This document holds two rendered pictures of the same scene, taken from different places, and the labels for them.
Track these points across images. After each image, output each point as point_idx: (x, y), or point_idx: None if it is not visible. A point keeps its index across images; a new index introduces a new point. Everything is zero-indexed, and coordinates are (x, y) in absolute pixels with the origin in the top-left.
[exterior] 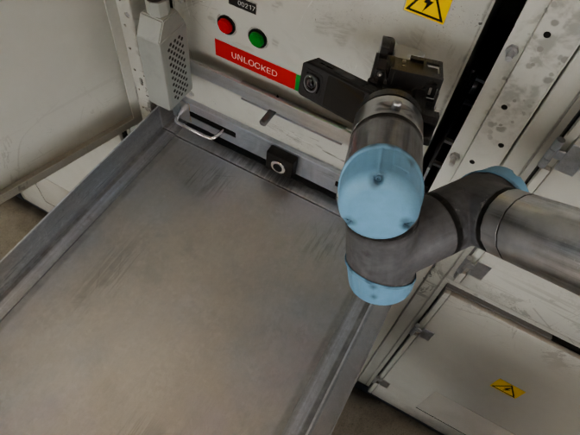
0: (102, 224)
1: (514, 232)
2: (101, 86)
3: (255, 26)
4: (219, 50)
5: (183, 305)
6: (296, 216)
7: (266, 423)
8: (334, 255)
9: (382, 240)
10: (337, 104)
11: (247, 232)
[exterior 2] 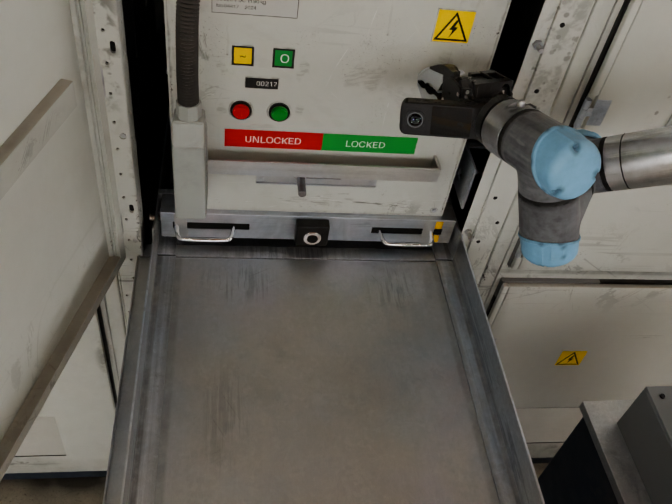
0: (175, 375)
1: (636, 160)
2: (89, 231)
3: (275, 101)
4: (230, 139)
5: (320, 405)
6: (351, 278)
7: (469, 458)
8: (410, 295)
9: (570, 201)
10: (446, 128)
11: (321, 312)
